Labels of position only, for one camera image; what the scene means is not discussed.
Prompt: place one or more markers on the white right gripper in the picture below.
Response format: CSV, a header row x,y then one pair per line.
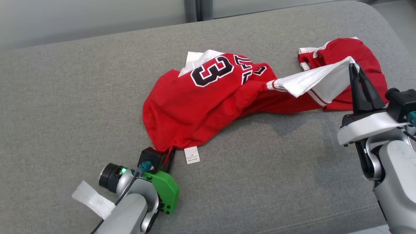
x,y
367,128

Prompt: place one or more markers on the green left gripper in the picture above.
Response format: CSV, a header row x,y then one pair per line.
x,y
165,190

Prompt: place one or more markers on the red and white basketball jersey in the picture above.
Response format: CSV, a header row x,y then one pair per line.
x,y
195,110

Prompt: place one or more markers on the grey and white left robot arm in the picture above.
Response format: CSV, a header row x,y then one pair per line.
x,y
130,211

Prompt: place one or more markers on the grey and white right robot arm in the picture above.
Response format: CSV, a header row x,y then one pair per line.
x,y
396,182

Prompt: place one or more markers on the white tape strip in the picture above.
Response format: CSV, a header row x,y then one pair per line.
x,y
92,200

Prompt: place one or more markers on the grey fabric sofa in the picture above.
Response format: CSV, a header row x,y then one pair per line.
x,y
260,182

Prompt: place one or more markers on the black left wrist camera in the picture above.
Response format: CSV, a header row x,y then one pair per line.
x,y
149,157

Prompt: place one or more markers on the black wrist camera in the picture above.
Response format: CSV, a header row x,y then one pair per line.
x,y
403,104
149,157

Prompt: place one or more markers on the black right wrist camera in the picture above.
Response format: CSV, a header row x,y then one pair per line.
x,y
403,104

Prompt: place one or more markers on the grey vertical wall post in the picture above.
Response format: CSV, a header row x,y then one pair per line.
x,y
198,9

